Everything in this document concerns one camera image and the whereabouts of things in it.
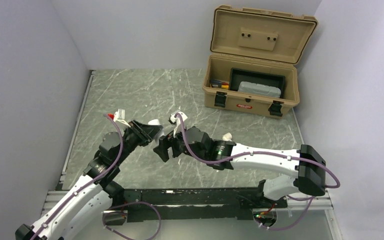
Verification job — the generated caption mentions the white remote control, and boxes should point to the white remote control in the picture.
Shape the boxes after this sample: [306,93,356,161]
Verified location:
[148,118,164,143]

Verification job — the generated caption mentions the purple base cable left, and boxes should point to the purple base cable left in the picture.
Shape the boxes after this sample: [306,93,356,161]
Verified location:
[101,201,162,240]

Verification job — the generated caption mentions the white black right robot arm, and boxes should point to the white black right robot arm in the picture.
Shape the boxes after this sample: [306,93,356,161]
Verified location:
[153,127,327,208]

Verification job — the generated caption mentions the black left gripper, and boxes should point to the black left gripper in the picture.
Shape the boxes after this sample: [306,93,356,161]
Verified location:
[114,119,163,166]

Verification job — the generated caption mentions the tan plastic toolbox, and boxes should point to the tan plastic toolbox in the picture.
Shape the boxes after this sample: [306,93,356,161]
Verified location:
[202,5,319,119]

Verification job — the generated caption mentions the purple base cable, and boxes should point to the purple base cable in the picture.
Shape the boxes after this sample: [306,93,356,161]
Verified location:
[256,195,315,232]
[101,201,162,240]

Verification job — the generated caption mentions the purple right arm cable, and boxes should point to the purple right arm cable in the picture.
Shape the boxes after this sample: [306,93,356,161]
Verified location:
[174,113,341,190]

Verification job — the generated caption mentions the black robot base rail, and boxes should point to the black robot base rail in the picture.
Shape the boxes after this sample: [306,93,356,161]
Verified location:
[112,187,288,223]

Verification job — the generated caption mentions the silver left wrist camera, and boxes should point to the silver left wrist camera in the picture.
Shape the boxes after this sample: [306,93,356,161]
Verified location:
[107,108,130,129]

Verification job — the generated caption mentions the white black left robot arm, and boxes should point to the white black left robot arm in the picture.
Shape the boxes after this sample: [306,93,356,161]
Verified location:
[15,119,163,240]

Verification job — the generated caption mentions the black toolbox tray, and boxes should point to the black toolbox tray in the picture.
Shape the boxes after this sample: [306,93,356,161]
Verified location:
[229,68,286,98]

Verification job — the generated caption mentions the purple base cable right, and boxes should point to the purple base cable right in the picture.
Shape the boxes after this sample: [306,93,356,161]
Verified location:
[256,195,315,232]

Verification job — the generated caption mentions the screwdrivers in toolbox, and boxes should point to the screwdrivers in toolbox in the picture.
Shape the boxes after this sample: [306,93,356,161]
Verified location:
[209,79,229,90]

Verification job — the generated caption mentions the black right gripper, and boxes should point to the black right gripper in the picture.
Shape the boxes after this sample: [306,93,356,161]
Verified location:
[153,123,207,163]

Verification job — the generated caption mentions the white pipe elbow fitting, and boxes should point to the white pipe elbow fitting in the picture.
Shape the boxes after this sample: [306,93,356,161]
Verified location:
[222,132,233,141]

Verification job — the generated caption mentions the grey plastic case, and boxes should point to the grey plastic case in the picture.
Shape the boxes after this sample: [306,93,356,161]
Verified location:
[237,81,282,98]

